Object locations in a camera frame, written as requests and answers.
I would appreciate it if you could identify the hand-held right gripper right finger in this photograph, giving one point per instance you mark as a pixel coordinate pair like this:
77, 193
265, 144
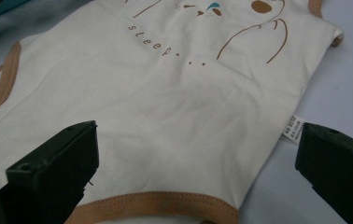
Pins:
339, 171

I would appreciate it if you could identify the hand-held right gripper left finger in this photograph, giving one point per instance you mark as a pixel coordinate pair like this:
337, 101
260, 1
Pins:
56, 174

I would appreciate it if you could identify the cream baby bodysuit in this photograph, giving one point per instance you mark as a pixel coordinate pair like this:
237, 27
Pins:
165, 109

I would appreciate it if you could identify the blue plastic basket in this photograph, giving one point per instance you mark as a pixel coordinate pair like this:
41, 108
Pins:
6, 7

